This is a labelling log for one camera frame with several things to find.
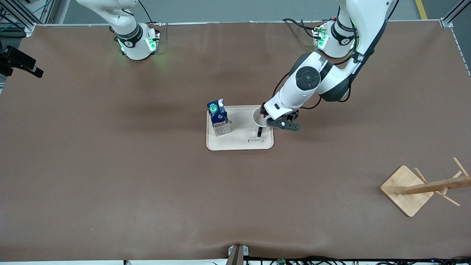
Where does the aluminium frame profile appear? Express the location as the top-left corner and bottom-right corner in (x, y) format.
(440, 0), (471, 29)
(0, 0), (56, 37)

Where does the grey table edge clamp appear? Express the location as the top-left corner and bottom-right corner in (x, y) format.
(227, 244), (250, 265)

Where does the wooden cup rack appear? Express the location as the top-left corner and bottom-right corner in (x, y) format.
(380, 156), (471, 218)

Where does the cream rectangular rabbit tray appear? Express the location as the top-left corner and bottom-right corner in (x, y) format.
(206, 105), (275, 151)

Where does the white smiley cup black handle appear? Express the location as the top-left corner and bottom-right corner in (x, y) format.
(252, 106), (271, 138)

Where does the blue white milk carton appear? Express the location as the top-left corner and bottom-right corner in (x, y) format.
(207, 98), (233, 137)

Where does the brown table cover mat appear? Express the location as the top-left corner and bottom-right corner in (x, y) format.
(0, 20), (471, 262)

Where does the black arm base cable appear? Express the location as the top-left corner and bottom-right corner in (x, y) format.
(138, 0), (163, 27)
(282, 17), (333, 42)

